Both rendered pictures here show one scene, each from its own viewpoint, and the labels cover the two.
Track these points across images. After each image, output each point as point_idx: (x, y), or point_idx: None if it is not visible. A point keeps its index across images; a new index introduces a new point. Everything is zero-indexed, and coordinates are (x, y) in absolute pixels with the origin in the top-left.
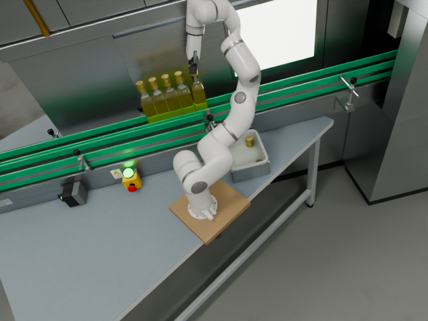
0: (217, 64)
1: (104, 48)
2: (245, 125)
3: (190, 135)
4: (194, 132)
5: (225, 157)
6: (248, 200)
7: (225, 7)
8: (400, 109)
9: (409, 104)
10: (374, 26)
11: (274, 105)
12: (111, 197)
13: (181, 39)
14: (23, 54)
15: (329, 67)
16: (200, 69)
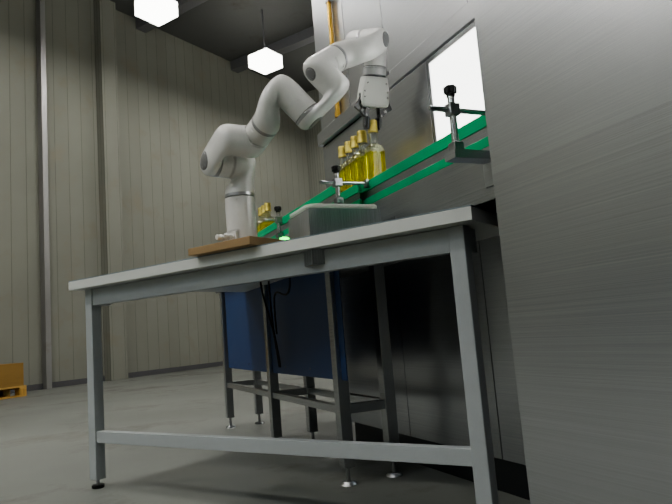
0: (422, 138)
1: (362, 129)
2: (258, 105)
3: (329, 201)
4: (332, 197)
5: (221, 126)
6: (251, 236)
7: (369, 32)
8: (489, 132)
9: (502, 116)
10: None
11: (420, 178)
12: None
13: (397, 105)
14: (325, 137)
15: None
16: (409, 146)
